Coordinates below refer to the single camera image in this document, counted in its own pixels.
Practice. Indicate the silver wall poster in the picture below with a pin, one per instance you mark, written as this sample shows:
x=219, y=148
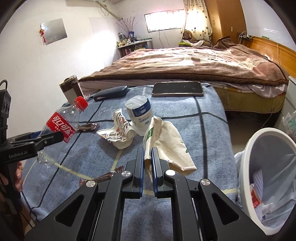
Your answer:
x=54, y=31

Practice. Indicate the red white drink carton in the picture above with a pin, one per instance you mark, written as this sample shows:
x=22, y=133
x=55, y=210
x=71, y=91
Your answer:
x=255, y=197

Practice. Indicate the white brown box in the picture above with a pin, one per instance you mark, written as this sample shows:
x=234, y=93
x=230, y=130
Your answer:
x=69, y=90

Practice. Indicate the brown snack wrapper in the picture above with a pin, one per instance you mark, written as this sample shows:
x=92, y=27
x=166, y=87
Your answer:
x=101, y=178
x=87, y=127

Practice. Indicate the white nightstand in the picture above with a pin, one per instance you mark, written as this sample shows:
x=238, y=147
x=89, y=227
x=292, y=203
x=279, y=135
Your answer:
x=291, y=97

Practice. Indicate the wooden bed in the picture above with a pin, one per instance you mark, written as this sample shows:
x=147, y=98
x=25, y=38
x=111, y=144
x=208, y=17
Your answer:
x=266, y=46

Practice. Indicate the brown printed blanket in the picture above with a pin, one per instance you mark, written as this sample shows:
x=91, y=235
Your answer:
x=185, y=62

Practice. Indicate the cluttered side desk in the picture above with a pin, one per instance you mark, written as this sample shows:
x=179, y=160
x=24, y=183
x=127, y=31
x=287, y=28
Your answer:
x=134, y=45

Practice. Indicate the green plastic bag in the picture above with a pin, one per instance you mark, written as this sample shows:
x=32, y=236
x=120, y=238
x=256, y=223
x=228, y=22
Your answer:
x=291, y=125

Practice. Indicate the wrapped air conditioner pipe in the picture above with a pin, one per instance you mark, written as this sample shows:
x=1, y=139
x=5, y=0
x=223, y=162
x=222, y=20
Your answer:
x=111, y=10

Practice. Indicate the red hanging ornament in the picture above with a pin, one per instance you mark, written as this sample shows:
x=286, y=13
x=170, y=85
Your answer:
x=42, y=34

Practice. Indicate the clear red-label plastic bottle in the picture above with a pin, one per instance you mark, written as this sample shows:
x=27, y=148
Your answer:
x=62, y=125

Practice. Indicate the brown teddy bear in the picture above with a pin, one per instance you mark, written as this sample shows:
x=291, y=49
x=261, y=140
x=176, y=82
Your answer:
x=187, y=36

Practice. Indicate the wooden wardrobe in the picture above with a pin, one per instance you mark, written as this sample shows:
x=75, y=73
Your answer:
x=226, y=18

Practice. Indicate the patterned curtain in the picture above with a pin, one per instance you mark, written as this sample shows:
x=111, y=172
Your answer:
x=196, y=18

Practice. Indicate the white blue-label cup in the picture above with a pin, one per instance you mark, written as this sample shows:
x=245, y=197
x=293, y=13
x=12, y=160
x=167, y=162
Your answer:
x=138, y=115

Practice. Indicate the white round bin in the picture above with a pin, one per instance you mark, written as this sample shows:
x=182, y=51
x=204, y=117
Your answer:
x=247, y=150

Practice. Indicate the bright window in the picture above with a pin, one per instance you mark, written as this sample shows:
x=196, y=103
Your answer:
x=164, y=20

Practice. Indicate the person's left hand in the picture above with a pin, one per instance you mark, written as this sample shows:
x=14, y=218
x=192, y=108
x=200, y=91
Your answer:
x=19, y=178

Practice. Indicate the blue checked tablecloth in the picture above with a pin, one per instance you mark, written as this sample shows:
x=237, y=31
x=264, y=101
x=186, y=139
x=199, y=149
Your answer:
x=208, y=143

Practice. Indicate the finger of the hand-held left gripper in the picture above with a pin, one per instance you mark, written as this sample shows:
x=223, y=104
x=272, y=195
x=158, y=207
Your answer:
x=49, y=137

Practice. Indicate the brown-patterned paper cup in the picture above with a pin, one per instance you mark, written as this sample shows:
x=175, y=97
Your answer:
x=120, y=134

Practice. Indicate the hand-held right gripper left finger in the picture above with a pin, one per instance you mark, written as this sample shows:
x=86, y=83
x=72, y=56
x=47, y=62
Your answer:
x=141, y=183

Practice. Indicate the cream paper bag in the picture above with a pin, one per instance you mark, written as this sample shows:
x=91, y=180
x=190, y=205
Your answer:
x=168, y=143

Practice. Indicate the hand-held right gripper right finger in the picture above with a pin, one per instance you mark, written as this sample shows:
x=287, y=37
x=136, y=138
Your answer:
x=154, y=183

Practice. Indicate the black smartphone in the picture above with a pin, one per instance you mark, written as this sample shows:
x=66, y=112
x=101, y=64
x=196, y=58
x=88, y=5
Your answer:
x=178, y=89

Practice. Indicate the dark blue case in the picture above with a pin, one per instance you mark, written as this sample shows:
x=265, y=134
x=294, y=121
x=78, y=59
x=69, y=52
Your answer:
x=108, y=93

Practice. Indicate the vase of bare branches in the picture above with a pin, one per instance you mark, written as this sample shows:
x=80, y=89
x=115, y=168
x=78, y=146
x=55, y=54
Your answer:
x=129, y=24

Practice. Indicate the power strip with plugs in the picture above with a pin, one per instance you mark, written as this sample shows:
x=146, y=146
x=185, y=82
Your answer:
x=245, y=36

